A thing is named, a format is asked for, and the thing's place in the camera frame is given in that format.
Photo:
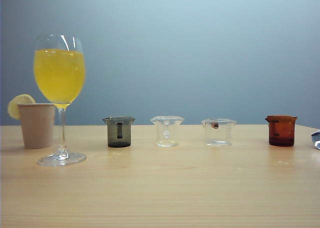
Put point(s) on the clear glass measuring cup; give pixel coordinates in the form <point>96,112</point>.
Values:
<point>167,131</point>

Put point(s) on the smoky grey measuring cup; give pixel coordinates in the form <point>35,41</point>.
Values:
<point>112,134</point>

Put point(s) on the wine glass with yellow juice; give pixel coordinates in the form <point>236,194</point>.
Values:
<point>60,83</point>

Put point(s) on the amber glass measuring cup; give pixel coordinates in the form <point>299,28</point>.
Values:
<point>281,135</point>

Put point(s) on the beige paper cup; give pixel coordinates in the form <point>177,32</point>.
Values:
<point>37,128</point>

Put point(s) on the lemon slice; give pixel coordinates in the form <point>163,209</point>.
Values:
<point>22,99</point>

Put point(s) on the silver metallic object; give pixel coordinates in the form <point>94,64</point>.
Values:
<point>317,140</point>

